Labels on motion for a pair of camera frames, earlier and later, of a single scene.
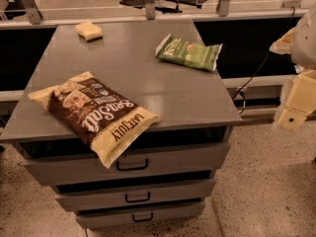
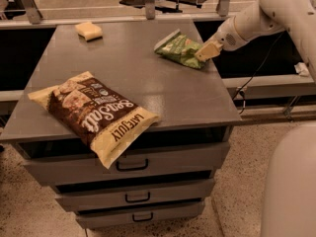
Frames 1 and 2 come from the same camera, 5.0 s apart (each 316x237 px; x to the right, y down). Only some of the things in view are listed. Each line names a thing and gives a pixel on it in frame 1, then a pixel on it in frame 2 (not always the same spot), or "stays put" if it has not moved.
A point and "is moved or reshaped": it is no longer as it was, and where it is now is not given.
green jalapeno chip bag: (191, 53) is moved or reshaped
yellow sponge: (89, 32) stays put
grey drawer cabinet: (167, 67) stays put
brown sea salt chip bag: (109, 123) stays put
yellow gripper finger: (297, 100) to (227, 38)
